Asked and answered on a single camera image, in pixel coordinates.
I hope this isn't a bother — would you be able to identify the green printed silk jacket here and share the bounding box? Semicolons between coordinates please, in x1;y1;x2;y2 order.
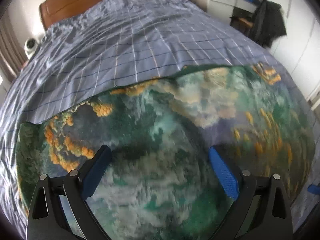
16;64;319;239

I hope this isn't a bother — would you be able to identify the beige curtain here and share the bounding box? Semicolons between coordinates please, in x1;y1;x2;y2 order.
1;11;27;83

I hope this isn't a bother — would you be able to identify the black coat on chair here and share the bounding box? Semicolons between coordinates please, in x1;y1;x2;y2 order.
248;0;287;48

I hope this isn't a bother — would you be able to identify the blue checked bed cover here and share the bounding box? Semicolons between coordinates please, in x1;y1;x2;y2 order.
1;0;319;238

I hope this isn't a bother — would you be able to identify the white desk with drawers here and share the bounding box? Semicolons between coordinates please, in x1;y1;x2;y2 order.
191;0;257;25

